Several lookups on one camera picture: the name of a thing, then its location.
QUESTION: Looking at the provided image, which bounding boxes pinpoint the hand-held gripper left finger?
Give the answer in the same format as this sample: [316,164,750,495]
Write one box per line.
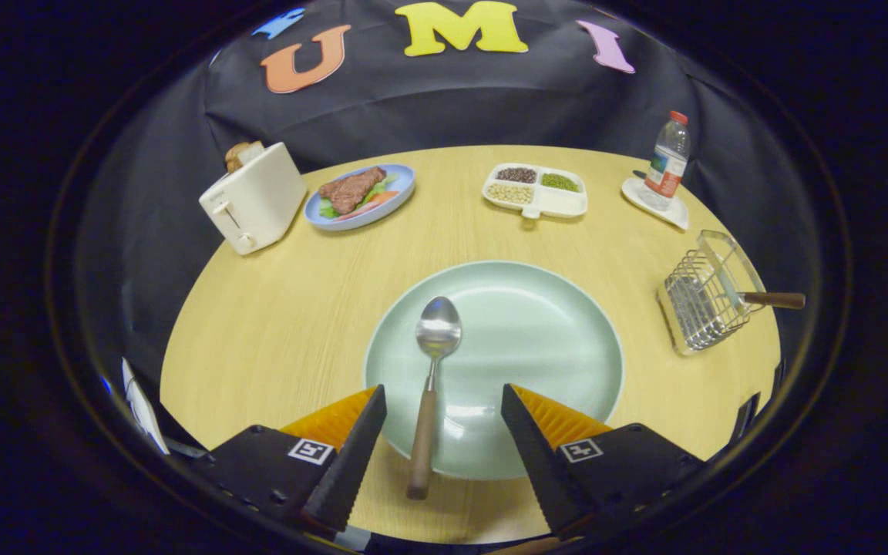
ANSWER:
[197,384,388,537]

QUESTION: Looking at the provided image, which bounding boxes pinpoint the white coaster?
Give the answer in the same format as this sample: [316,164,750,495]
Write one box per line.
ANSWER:
[621,177,689,231]

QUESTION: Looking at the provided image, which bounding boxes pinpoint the brown steak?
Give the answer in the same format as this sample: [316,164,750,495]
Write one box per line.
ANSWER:
[318,166,388,215]

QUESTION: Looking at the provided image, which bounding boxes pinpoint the metal spoon wooden handle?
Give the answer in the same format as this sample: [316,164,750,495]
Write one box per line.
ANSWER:
[407,296,463,500]

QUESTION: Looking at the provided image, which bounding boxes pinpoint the vegetable garnish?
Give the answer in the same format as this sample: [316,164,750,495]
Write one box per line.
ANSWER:
[318,173,400,223]

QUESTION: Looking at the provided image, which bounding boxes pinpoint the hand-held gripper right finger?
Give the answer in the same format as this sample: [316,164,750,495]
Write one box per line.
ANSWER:
[500,383,705,537]

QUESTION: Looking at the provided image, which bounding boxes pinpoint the metal fork wooden handle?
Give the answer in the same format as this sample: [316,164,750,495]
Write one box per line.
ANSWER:
[710,287,806,311]

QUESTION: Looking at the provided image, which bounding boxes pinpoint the toasted bread slice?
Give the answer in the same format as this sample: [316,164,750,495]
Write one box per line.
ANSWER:
[224,140,266,173]

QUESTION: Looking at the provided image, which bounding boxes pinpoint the white divided dish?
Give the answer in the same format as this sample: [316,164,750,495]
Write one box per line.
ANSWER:
[482,163,589,220]

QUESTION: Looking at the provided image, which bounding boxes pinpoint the metal wire cutlery rack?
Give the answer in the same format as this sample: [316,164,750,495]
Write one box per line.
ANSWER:
[657,230,767,357]

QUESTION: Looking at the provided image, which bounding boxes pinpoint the clear water bottle red cap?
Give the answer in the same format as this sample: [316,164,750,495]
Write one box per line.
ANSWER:
[639,110,691,211]

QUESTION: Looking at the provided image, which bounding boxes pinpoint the pale green plate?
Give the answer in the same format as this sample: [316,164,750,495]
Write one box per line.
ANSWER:
[363,261,625,481]

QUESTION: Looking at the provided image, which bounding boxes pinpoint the yellow soybeans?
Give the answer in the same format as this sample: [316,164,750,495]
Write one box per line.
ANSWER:
[487,183,534,205]

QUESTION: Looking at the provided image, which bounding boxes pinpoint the blue plate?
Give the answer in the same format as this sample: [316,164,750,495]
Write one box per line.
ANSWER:
[304,163,416,232]

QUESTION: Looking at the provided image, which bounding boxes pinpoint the black backdrop cloth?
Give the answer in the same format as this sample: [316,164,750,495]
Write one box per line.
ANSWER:
[78,0,822,402]

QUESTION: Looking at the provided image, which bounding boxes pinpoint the white toaster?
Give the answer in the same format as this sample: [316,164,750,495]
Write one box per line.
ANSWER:
[199,142,308,256]

